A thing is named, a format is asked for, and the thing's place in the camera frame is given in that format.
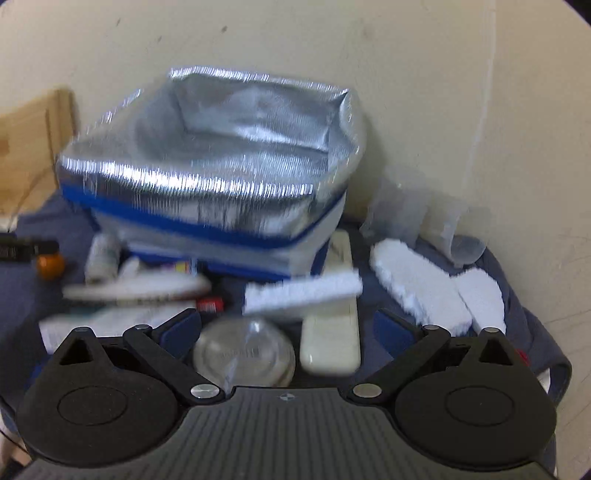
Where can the white pill bottle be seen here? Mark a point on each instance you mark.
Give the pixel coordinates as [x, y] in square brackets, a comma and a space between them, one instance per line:
[102, 258]

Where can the wooden headboard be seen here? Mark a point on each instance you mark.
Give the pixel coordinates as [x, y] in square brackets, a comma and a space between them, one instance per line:
[27, 143]

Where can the white towel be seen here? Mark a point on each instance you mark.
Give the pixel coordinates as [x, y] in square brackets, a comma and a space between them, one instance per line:
[101, 323]

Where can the blue blanket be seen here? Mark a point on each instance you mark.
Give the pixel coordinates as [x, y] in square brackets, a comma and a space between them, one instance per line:
[406, 318]

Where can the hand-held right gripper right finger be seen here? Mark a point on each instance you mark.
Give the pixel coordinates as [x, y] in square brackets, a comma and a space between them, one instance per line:
[392, 333]

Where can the white foam block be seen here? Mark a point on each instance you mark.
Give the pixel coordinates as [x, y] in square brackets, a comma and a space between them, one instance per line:
[418, 284]
[480, 297]
[302, 290]

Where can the round clear plastic lid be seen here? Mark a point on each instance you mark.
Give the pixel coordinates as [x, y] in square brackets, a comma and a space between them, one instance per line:
[244, 353]

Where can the white oval dish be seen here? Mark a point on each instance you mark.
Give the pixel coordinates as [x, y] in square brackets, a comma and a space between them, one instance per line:
[134, 290]

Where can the silver insulated bag blue trim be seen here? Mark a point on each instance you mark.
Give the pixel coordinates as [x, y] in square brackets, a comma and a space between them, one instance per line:
[217, 152]

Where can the cream plastic tube bottle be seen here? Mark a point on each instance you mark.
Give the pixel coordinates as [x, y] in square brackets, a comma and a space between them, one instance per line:
[330, 337]

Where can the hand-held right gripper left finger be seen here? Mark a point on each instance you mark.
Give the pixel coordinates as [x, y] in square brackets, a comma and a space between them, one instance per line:
[182, 331]

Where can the clear plastic cup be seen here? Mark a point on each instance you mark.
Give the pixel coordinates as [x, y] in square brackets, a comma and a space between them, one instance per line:
[397, 210]
[455, 230]

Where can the colourful printed packet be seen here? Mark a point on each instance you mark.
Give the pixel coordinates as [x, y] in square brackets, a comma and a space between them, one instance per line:
[181, 266]

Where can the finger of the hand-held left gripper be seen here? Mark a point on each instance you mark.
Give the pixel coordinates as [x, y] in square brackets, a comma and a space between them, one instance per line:
[39, 248]

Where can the small red object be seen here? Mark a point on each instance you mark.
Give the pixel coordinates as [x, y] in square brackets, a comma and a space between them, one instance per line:
[210, 304]

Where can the orange round object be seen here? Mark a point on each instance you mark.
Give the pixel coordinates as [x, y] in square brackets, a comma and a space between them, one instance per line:
[51, 266]

